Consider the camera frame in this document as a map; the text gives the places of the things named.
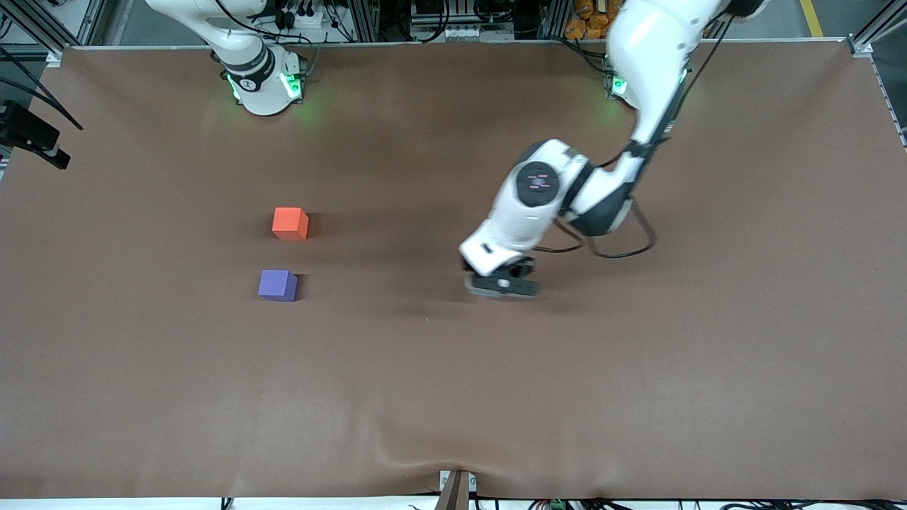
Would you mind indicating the aluminium frame post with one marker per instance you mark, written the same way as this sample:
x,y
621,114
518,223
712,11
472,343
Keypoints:
x,y
365,21
556,18

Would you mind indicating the orange foam block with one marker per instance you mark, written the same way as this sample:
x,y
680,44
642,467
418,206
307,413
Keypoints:
x,y
289,221

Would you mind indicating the small white power strip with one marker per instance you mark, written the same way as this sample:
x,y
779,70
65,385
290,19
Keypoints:
x,y
468,33

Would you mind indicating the aluminium frame corner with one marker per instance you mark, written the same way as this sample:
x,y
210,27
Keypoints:
x,y
861,46

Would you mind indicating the orange snack bags pile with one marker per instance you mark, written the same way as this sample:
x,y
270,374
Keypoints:
x,y
588,21

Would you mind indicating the purple foam block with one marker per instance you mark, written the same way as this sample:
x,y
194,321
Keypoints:
x,y
276,285

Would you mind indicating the white power strip black plugs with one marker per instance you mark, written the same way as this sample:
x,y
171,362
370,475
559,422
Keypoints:
x,y
312,20

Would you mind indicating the brown table cover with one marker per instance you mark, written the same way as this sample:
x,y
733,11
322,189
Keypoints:
x,y
453,368

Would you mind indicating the aluminium frame strut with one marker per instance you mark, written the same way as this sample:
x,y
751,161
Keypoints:
x,y
32,18

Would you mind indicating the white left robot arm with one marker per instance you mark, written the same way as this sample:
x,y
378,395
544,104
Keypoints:
x,y
524,212

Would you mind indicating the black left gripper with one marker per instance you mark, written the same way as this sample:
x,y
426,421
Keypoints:
x,y
520,270

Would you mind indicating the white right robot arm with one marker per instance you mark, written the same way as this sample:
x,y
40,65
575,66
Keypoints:
x,y
258,85

